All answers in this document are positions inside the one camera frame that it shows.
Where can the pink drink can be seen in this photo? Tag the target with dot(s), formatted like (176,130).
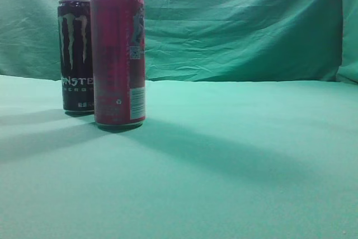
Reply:
(118,45)

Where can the green table cloth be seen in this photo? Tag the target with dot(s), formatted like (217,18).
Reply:
(212,160)

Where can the green backdrop cloth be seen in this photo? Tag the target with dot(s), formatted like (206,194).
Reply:
(196,40)

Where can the black Monster energy can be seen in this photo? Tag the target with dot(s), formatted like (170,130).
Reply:
(74,24)

